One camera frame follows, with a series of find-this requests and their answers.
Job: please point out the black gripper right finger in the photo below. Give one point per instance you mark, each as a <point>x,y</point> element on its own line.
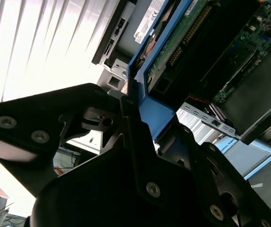
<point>204,170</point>

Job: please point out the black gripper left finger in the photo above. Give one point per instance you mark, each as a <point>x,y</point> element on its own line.
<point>43,111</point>

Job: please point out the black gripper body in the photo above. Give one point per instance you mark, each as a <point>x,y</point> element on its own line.
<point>90,201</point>

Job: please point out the hard disk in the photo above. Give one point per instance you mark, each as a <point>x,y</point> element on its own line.
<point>159,118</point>

